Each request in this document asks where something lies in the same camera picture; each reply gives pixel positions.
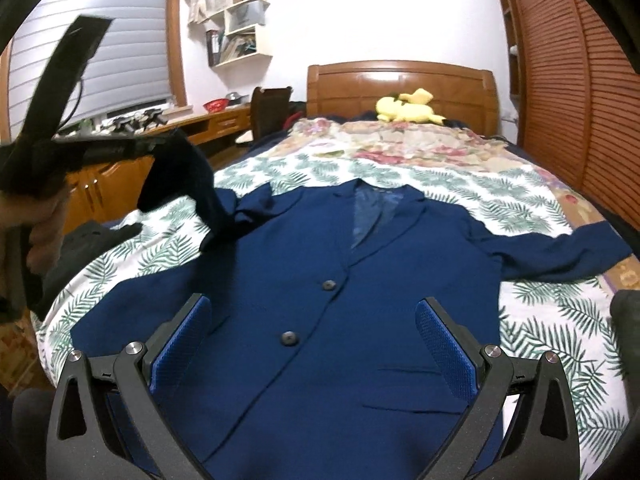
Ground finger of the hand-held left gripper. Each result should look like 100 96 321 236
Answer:
56 129 190 167

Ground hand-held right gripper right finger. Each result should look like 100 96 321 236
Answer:
414 297 581 480

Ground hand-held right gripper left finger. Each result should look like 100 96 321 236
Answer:
45 294 213 480

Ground navy blue blazer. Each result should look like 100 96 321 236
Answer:
70 130 633 480

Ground person's left hand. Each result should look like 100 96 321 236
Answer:
0 191 71 286

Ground wooden desk cabinet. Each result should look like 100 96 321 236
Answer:
60 105 253 221

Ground dark gadgets on desk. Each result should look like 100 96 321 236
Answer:
97 109 168 133

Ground black cloth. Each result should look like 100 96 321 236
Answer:
62 220 143 291

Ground leaf print bedsheet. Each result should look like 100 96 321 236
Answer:
37 152 631 461

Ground grey window blind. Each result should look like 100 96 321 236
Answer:
10 0 173 133

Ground dark chair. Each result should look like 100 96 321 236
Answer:
235 86 293 146

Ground dark grey cloth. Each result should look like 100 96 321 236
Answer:
610 290 640 386

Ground floral quilt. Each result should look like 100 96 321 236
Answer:
270 117 640 291

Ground wooden headboard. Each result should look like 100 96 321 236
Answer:
306 60 501 136

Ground yellow plush toy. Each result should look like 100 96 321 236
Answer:
375 88 447 126

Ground wooden louvred wardrobe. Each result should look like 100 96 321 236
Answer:
492 0 640 231

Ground white wall shelf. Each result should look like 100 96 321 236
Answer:
206 0 273 68

